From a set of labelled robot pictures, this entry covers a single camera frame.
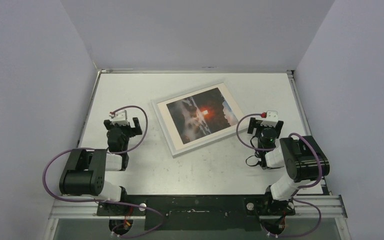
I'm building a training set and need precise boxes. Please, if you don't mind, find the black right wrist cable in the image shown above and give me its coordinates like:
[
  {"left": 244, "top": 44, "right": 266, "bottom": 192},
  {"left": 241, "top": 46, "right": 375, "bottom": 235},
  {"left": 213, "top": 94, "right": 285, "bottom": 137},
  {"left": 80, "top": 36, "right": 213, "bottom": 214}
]
[{"left": 245, "top": 135, "right": 268, "bottom": 169}]

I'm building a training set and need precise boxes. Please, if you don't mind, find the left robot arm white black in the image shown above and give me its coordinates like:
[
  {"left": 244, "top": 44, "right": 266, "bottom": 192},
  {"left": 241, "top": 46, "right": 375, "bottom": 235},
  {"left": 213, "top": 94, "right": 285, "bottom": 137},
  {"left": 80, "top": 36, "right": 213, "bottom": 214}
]
[{"left": 59, "top": 117, "right": 143, "bottom": 216}]

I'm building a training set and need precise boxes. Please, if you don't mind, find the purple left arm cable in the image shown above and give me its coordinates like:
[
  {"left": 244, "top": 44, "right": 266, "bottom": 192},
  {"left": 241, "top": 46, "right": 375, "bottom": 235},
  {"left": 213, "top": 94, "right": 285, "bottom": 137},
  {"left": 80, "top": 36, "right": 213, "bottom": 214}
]
[{"left": 42, "top": 105, "right": 165, "bottom": 239}]

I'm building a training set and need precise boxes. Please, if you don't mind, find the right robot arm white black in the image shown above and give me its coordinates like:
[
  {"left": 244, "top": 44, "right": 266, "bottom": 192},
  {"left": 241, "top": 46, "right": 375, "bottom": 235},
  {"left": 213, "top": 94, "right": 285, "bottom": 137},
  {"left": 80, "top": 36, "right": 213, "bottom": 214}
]
[{"left": 247, "top": 117, "right": 330, "bottom": 215}]

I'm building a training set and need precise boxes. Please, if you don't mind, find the white picture frame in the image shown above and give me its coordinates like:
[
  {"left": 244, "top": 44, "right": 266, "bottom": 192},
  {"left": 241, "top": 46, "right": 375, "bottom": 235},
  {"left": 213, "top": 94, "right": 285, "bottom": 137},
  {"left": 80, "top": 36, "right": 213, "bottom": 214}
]
[{"left": 150, "top": 82, "right": 251, "bottom": 159}]

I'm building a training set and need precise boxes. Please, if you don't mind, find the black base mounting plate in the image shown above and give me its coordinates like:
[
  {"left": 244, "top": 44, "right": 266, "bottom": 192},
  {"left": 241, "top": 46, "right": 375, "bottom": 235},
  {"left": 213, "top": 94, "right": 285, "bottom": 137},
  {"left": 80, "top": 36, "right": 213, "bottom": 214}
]
[{"left": 96, "top": 194, "right": 296, "bottom": 232}]

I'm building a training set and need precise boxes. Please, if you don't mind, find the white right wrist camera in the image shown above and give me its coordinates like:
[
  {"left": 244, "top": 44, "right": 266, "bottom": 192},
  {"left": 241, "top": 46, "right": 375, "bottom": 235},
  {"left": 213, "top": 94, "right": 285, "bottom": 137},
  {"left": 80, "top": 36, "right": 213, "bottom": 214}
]
[{"left": 260, "top": 110, "right": 279, "bottom": 128}]

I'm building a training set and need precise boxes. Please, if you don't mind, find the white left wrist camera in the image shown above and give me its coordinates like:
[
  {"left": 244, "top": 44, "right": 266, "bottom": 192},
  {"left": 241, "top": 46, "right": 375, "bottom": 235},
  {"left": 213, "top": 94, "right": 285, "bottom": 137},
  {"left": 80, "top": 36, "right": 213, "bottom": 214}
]
[{"left": 109, "top": 109, "right": 130, "bottom": 126}]

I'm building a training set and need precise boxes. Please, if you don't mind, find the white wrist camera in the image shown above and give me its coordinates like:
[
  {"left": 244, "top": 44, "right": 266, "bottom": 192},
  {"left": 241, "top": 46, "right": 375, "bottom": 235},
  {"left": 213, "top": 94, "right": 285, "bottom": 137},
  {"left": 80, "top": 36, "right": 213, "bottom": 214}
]
[
  {"left": 109, "top": 109, "right": 130, "bottom": 126},
  {"left": 260, "top": 110, "right": 279, "bottom": 128}
]

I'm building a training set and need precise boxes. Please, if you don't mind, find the aluminium front rail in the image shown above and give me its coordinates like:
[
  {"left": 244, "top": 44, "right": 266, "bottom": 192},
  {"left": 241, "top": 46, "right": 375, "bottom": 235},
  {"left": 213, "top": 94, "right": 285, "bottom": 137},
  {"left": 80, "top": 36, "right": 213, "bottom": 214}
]
[{"left": 49, "top": 195, "right": 348, "bottom": 219}]

